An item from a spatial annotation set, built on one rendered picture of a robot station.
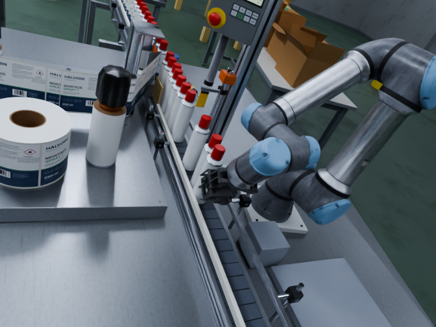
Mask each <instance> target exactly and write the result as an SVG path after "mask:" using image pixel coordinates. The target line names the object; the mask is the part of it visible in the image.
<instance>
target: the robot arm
mask: <svg viewBox="0 0 436 327"><path fill-rule="evenodd" d="M368 80H377V81H378V82H380V83H382V84H383V85H382V86H381V88H380V89H379V90H378V92H379V99H378V101H377V102H376V104H375V105H374V106H373V107H372V109H371V110H370V112H369V113H368V114H367V115H366V117H365V118H364V120H362V122H361V123H360V124H359V126H358V127H357V128H356V130H355V131H354V132H353V134H352V135H351V136H350V137H349V139H348V140H347V142H346V143H345V144H344V145H343V147H342V148H341V150H340V151H339V152H338V153H337V154H336V156H335V157H334V159H333V160H332V161H331V162H330V164H329V165H328V166H327V168H324V169H319V170H318V171H316V170H315V168H316V165H317V162H318V160H319V158H320V155H321V149H320V146H319V144H318V142H317V140H316V139H315V138H313V137H311V136H298V135H296V134H295V133H294V132H293V131H292V130H291V129H290V128H289V127H288V126H289V125H291V124H293V123H294V122H295V121H298V120H299V119H300V118H302V117H304V116H305V115H307V114H308V113H310V112H312V111H313V110H315V109H316V108H318V107H320V106H321V105H323V104H324V103H326V102H328V101H329V100H331V99H333V98H334V97H336V96H337V95H339V94H340V93H342V92H344V91H345V90H347V89H349V88H350V87H352V86H353V85H355V84H357V83H358V84H362V83H365V82H366V81H368ZM435 106H436V55H435V54H433V53H431V52H428V51H426V50H424V49H422V48H419V47H417V46H416V45H413V44H411V43H409V42H407V41H405V40H402V39H398V38H384V39H379V40H374V41H371V42H367V43H364V44H362V45H359V46H357V47H355V48H353V49H352V50H350V51H349V52H347V53H346V54H345V55H344V57H343V59H342V60H341V61H339V62H338V63H336V64H334V65H333V66H331V67H329V68H328V69H326V70H324V71H323V72H321V73H319V74H318V75H316V76H314V77H313V78H311V79H309V80H308V81H306V82H305V83H303V84H301V85H299V86H298V87H296V88H295V89H293V90H291V91H290V92H288V93H286V94H285V95H283V96H281V97H280V98H278V99H277V100H275V101H273V102H272V103H270V104H268V105H267V106H264V105H263V104H260V103H252V104H250V105H248V106H247V107H246V108H245V109H244V111H243V113H242V115H241V123H242V125H243V126H244V127H245V128H246V130H247V131H248V133H249V134H251V135H253V136H254V137H255V138H256V139H257V140H258V141H259V142H258V143H257V144H255V145H254V146H253V147H252V148H251V149H249V150H248V151H247V152H245V153H243V154H242V155H241V156H238V157H237V158H236V159H235V160H233V161H231V162H230V163H229V165H227V166H226V168H222V167H220V168H218V169H207V170H205V172H203V173H202V174H200V176H204V177H202V178H201V185H199V186H198V188H201V189H202V198H201V199H199V200H207V201H209V202H212V203H215V204H217V203H218V204H220V205H227V204H229V203H230V202H232V199H235V198H236V195H237V191H242V192H245V193H249V194H252V196H251V199H252V202H251V205H252V207H253V208H254V210H255V211H256V212H257V213H258V214H259V215H260V216H262V217H263V218H265V219H267V220H269V221H276V223H284V222H286V221H287V220H288V219H289V217H290V216H291V214H292V210H293V204H294V201H295V202H296V203H297V204H298V205H299V206H300V207H301V208H302V209H303V210H304V212H305V213H306V214H307V215H308V217H310V218H311V219H312V220H313V221H314V222H315V223H317V224H319V225H324V224H328V223H330V222H332V221H334V220H336V219H338V218H339V217H340V216H342V215H343V214H344V213H345V212H346V211H347V210H348V209H349V207H350V205H351V203H350V200H348V198H349V196H350V195H351V194H352V188H351V185H352V184H353V183H354V182H355V180H356V179H357V178H358V176H359V175H360V174H361V173H362V172H363V171H364V169H365V168H366V167H367V166H368V164H369V163H370V162H371V161H372V160H373V159H374V157H375V156H376V155H377V154H378V153H379V151H380V150H381V149H382V148H383V146H384V145H385V144H386V143H387V142H388V141H389V139H390V138H391V137H392V135H393V134H394V133H395V132H396V131H397V130H398V128H399V127H400V126H401V125H402V123H403V122H404V121H405V120H406V119H407V117H409V116H411V115H417V114H419V113H420V111H421V110H422V109H425V110H430V109H432V108H434V107H435ZM206 172H208V174H205V173H206ZM265 179H266V181H265V183H264V184H262V185H261V186H260V187H259V188H258V183H259V182H261V181H263V180H265Z"/></svg>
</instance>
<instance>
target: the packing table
mask: <svg viewBox="0 0 436 327"><path fill-rule="evenodd" d="M216 35H217V32H215V31H214V30H213V32H212V36H211V38H210V42H209V44H208V48H207V50H206V54H205V56H204V60H203V63H204V64H203V66H206V65H205V64H207V62H208V59H209V56H210V55H211V56H213V55H214V54H215V53H213V52H211V51H212V47H213V44H214V41H215V38H216ZM266 50H267V47H263V48H262V50H261V53H260V55H259V57H258V60H257V62H256V65H255V66H254V68H255V69H256V71H257V72H258V73H259V75H260V77H261V78H262V80H263V81H264V83H265V85H266V86H267V88H268V89H269V92H268V94H267V96H266V98H265V100H264V102H263V105H264V106H267V105H268V104H270V103H272V102H273V101H274V99H275V97H276V96H277V95H278V96H283V95H285V94H286V93H288V92H290V91H291V90H293V89H294V88H292V87H291V86H290V85H289V84H288V83H287V81H286V80H285V79H284V78H283V77H282V76H281V74H279V72H277V70H276V69H275V66H276V62H275V61H274V59H273V58H272V57H271V56H270V54H269V53H268V52H267V51H266ZM222 59H225V60H229V61H230V62H231V64H232V66H233V68H235V65H236V62H237V59H235V58H230V57H228V56H224V55H223V57H222ZM253 71H254V69H253ZM253 71H252V73H253ZM251 75H252V74H251ZM321 107H323V108H327V109H331V110H335V111H337V112H336V114H335V115H334V117H333V119H332V120H331V122H330V124H329V125H328V126H327V128H326V130H325V131H324V133H323V134H322V136H321V138H320V139H319V141H318V144H319V146H320V149H321V151H322V149H323V147H324V146H325V144H326V143H327V141H328V140H329V139H330V137H331V135H332V134H333V132H334V131H335V129H336V128H337V126H338V124H339V123H340V122H341V120H342V118H343V117H344V116H345V114H346V113H347V111H348V109H349V110H353V111H356V110H357V107H356V106H355V104H354V103H353V102H352V101H351V100H350V99H349V98H348V97H347V96H346V95H345V94H344V93H343V92H342V93H340V94H339V95H337V96H336V97H334V98H333V99H331V100H329V101H328V102H326V103H324V104H323V105H321Z"/></svg>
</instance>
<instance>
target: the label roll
mask: <svg viewBox="0 0 436 327"><path fill-rule="evenodd" d="M71 128H72V120H71V118H70V116H69V114H68V113H67V112H66V111H65V110H63V109H62V108H61V107H59V106H57V105H55V104H53V103H50V102H47V101H43V100H41V99H34V98H29V97H9V98H4V99H0V184H2V185H4V186H8V187H12V188H20V189H31V188H40V187H43V186H47V185H49V184H52V183H54V182H56V181H57V180H59V179H60V178H61V177H62V176H63V175H64V174H65V172H66V170H67V163H68V157H69V146H70V139H71Z"/></svg>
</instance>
